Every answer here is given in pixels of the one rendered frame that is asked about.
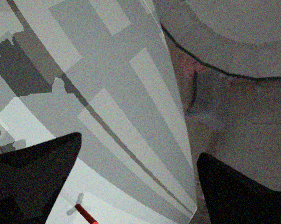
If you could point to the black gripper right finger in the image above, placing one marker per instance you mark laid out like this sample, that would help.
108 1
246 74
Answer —
233 198

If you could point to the dark red peg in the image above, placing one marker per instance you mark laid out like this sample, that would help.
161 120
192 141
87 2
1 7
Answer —
86 215

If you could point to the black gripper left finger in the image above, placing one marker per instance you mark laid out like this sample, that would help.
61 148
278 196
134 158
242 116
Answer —
31 178

